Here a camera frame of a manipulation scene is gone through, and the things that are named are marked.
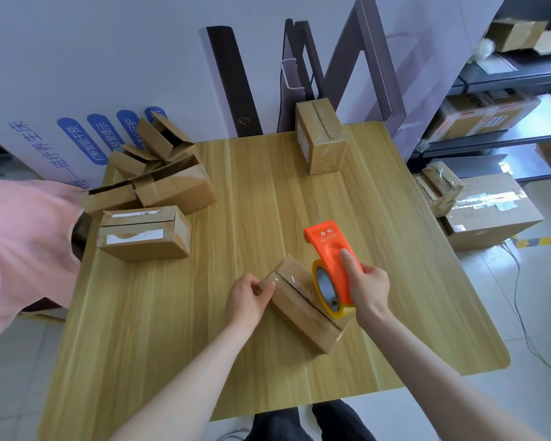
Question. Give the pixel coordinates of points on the small open cardboard box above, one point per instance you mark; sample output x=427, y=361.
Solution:
x=128, y=163
x=163, y=137

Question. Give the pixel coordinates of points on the person's left thumb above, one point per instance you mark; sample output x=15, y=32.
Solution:
x=266, y=292

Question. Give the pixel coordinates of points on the large open cardboard box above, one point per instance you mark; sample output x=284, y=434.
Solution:
x=181, y=188

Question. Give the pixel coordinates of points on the sealed tall cardboard box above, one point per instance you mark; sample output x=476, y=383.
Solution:
x=321, y=140

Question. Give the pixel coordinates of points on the red-labelled cardboard box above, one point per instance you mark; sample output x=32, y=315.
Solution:
x=480, y=114

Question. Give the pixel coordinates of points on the yellowish clear tape roll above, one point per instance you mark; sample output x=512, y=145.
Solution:
x=319, y=289

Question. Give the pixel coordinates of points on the orange tape dispenser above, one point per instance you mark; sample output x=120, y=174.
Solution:
x=330, y=245

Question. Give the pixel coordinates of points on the dark brown board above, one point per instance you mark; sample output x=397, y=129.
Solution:
x=234, y=82

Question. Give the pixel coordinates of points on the person's left forearm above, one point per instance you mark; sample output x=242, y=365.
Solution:
x=188, y=385

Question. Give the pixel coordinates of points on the person's left hand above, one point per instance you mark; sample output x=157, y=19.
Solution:
x=244, y=305

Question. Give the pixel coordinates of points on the small taped cardboard box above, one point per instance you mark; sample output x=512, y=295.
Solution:
x=298, y=312

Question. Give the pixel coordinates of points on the person's right hand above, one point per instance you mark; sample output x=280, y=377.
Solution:
x=371, y=293

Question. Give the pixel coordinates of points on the black metal shelf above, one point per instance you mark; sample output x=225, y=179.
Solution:
x=509, y=78

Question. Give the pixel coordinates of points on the white plastic bag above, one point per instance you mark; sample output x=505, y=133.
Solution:
x=482, y=49

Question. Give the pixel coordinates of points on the large taped cardboard box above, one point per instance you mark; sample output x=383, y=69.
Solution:
x=491, y=215

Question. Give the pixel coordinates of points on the black trousers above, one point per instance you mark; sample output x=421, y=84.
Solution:
x=303, y=424

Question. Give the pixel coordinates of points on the tape-wrapped cardboard box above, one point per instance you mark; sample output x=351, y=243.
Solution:
x=441, y=185

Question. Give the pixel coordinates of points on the white-labelled cardboard box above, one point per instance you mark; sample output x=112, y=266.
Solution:
x=140, y=241

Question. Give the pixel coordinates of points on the white carton with blue print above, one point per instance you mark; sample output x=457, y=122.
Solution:
x=73, y=64

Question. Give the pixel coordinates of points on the person's right thumb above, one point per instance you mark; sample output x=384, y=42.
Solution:
x=350, y=262

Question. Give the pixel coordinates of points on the open cardboard box on shelf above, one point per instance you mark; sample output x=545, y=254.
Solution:
x=514, y=34

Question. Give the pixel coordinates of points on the yellow black floor tape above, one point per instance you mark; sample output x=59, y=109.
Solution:
x=544, y=240

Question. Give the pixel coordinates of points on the flat open cardboard box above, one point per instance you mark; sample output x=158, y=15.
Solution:
x=110, y=199

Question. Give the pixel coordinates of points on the person's right forearm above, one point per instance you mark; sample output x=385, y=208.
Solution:
x=431, y=385

